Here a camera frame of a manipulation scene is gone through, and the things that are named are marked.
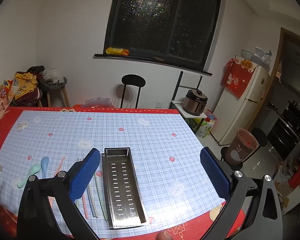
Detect brown trash can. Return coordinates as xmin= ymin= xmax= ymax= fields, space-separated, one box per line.
xmin=225 ymin=129 xmax=259 ymax=165

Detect yellow packet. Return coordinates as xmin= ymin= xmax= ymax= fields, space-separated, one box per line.
xmin=105 ymin=47 xmax=130 ymax=56

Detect green plastic spoon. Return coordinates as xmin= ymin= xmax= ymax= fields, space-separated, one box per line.
xmin=17 ymin=164 xmax=41 ymax=189

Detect metal utensil tray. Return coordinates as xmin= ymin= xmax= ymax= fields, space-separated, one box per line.
xmin=101 ymin=147 xmax=148 ymax=230

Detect rice cooker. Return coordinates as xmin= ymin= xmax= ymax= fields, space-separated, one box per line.
xmin=182 ymin=89 xmax=208 ymax=116

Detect blue plastic spoon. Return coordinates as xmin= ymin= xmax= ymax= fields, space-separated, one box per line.
xmin=41 ymin=156 xmax=50 ymax=178

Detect glass bowl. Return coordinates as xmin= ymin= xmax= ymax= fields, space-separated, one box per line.
xmin=241 ymin=49 xmax=255 ymax=61

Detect salmon chopstick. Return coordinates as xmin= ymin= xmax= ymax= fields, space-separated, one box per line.
xmin=82 ymin=192 xmax=88 ymax=218

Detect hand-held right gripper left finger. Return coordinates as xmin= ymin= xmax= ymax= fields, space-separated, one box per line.
xmin=17 ymin=148 xmax=102 ymax=240

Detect black metal rack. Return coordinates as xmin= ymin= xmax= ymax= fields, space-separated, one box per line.
xmin=171 ymin=71 xmax=208 ymax=118

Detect black round chair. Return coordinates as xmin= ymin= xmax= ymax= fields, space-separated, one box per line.
xmin=120 ymin=74 xmax=146 ymax=109

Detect blue plaid table mat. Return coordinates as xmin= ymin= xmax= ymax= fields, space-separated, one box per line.
xmin=0 ymin=110 xmax=227 ymax=239

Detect clear plastic bags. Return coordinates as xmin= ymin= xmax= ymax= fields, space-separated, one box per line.
xmin=254 ymin=46 xmax=272 ymax=71

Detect green chopstick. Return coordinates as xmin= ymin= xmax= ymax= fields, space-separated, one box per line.
xmin=94 ymin=176 xmax=108 ymax=222

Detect cream fridge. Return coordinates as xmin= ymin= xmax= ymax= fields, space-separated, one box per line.
xmin=211 ymin=62 xmax=270 ymax=145

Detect red printed cloth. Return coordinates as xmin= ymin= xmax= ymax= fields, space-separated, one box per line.
xmin=221 ymin=56 xmax=258 ymax=99

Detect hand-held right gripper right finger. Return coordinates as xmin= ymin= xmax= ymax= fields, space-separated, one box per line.
xmin=200 ymin=147 xmax=283 ymax=240

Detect orange chopsticks pair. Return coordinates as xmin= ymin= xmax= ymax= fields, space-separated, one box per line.
xmin=55 ymin=156 xmax=66 ymax=178

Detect green bag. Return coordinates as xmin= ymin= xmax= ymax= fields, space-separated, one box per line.
xmin=194 ymin=110 xmax=217 ymax=138

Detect grey wooden stool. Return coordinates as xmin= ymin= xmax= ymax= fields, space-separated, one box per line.
xmin=37 ymin=76 xmax=70 ymax=108

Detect blue chopstick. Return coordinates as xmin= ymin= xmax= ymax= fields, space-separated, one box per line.
xmin=86 ymin=187 xmax=93 ymax=218

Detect person's right hand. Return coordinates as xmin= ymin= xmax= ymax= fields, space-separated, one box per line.
xmin=156 ymin=231 xmax=173 ymax=240

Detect pink chopstick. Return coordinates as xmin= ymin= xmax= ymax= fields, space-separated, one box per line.
xmin=54 ymin=160 xmax=64 ymax=178

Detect black oven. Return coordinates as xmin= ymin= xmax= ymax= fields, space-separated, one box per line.
xmin=266 ymin=101 xmax=300 ymax=160

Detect orange snack bags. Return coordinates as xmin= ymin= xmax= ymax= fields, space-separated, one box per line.
xmin=0 ymin=79 xmax=16 ymax=105

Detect dark window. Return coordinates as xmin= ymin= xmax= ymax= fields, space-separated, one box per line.
xmin=94 ymin=0 xmax=223 ymax=77

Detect clear plastic bag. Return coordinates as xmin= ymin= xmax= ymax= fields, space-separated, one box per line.
xmin=42 ymin=69 xmax=63 ymax=83

